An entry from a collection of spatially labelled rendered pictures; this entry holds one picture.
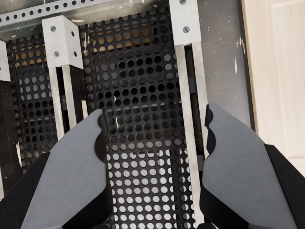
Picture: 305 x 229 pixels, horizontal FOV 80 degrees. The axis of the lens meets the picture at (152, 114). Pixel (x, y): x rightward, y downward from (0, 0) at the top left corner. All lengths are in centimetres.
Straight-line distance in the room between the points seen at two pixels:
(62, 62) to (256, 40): 49
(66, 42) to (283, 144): 60
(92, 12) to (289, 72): 51
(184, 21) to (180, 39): 4
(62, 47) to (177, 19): 30
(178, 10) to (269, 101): 31
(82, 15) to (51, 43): 11
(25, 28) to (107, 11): 24
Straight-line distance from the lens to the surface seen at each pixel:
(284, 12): 59
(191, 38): 46
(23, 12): 67
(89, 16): 59
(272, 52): 55
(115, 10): 56
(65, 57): 54
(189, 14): 48
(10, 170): 71
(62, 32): 56
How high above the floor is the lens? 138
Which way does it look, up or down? 31 degrees down
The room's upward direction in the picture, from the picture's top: 179 degrees clockwise
